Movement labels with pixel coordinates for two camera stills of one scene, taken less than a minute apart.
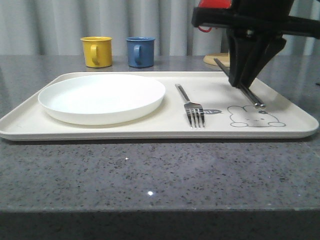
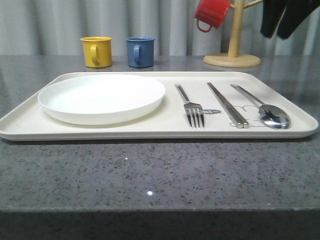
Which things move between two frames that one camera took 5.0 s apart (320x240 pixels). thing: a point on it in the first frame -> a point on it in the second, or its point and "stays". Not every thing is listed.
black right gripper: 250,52 -> 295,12
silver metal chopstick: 254,98 -> 245,124
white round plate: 100,99 stays
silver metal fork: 194,111 stays
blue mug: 141,51 stays
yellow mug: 98,51 stays
